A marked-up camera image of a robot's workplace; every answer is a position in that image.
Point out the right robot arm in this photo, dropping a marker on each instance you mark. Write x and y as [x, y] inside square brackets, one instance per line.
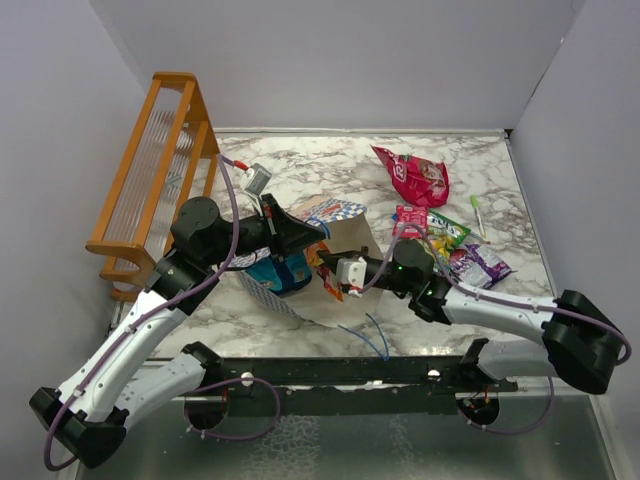
[566, 337]

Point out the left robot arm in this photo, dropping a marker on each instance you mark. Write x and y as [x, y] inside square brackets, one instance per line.
[90, 412]

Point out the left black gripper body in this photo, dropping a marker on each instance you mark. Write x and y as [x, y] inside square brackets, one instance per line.
[256, 233]

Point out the yellow green snack packet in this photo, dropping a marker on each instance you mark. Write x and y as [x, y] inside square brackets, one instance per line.
[444, 236]

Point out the red snack packet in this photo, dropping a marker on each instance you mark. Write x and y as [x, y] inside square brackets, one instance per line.
[406, 217]

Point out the orange snack box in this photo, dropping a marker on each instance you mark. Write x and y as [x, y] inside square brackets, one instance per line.
[320, 268]

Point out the green cap marker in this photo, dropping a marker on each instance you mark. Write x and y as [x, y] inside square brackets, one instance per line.
[475, 206]

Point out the red crisps bag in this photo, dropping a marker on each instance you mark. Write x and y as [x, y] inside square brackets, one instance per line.
[420, 182]

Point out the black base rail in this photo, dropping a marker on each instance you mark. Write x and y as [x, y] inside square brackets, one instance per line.
[359, 385]

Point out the wooden dish rack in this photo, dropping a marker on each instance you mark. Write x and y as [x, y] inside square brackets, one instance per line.
[171, 156]

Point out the blue checkered paper bag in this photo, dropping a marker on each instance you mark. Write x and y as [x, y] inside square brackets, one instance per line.
[346, 228]

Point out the large purple snack bag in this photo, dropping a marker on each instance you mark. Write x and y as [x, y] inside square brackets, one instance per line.
[478, 265]

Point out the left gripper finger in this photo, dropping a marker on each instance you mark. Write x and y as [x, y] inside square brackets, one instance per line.
[290, 243]
[284, 224]

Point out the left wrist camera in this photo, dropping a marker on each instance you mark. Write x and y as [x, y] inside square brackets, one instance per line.
[253, 181]

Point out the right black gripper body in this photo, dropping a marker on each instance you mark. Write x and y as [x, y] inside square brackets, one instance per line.
[385, 279]

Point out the blue snack packet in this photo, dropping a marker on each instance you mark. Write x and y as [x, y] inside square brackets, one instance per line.
[281, 278]

